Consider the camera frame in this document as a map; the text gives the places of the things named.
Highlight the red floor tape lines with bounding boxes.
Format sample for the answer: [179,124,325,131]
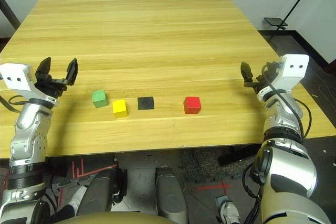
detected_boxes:
[72,158,118,179]

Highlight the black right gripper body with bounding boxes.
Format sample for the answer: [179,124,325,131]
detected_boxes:
[244,76,271,95]

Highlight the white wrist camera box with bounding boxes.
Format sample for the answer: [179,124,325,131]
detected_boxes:
[257,54,310,104]
[0,62,37,96]

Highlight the black flat stand tray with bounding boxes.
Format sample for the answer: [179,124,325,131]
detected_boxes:
[264,17,289,28]

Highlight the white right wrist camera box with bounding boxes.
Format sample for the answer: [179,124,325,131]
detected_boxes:
[257,54,310,104]

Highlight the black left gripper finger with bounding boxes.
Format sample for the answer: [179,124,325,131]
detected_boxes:
[35,57,53,77]
[62,57,79,86]

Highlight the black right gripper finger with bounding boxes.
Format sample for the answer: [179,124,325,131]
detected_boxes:
[240,61,254,87]
[261,61,279,80]

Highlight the grey foot pedal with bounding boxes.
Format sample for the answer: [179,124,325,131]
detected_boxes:
[215,195,233,204]

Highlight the olive robot torso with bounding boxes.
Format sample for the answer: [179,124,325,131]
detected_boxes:
[52,209,174,224]

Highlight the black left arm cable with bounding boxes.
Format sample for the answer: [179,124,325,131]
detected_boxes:
[0,95,26,114]

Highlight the grey left robot leg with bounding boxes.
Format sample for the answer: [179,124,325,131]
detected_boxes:
[76,167,124,216]

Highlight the red floor tape cross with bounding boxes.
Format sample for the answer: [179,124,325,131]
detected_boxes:
[196,182,233,192]

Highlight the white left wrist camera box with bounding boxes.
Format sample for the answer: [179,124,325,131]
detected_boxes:
[0,62,37,96]

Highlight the red wooden block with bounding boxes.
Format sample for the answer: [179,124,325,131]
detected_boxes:
[183,96,202,114]

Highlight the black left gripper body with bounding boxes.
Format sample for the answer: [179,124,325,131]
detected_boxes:
[34,74,68,101]

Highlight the green wooden block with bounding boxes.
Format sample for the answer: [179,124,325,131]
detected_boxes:
[91,89,108,109]

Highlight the dark metal post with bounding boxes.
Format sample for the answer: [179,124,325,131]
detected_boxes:
[0,0,21,32]

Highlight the grey speckled floor mat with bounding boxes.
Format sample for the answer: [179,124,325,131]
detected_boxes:
[180,146,253,183]

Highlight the black table foot bar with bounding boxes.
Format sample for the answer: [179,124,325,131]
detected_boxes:
[217,145,260,167]

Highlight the black square tape marker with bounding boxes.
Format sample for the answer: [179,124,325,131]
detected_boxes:
[137,96,155,111]

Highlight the yellow wooden block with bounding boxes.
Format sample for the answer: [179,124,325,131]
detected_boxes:
[112,99,129,119]

